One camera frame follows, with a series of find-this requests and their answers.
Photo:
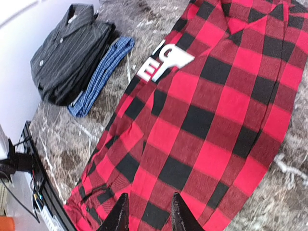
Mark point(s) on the black front rail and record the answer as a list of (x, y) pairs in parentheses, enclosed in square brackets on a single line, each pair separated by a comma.
[(45, 196)]

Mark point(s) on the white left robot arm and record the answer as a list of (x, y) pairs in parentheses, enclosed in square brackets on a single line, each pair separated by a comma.
[(11, 160)]

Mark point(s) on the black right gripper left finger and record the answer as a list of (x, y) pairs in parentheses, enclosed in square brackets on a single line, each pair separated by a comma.
[(117, 219)]

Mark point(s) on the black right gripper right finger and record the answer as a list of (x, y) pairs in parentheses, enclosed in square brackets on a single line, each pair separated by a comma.
[(182, 217)]

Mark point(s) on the blue checked folded shirt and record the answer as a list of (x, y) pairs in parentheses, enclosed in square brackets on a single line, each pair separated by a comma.
[(81, 106)]

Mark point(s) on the red black plaid shirt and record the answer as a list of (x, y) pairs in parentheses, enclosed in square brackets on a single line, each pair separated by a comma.
[(203, 117)]

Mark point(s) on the black pinstripe folded shirt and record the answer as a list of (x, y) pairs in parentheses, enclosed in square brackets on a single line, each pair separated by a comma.
[(63, 65)]

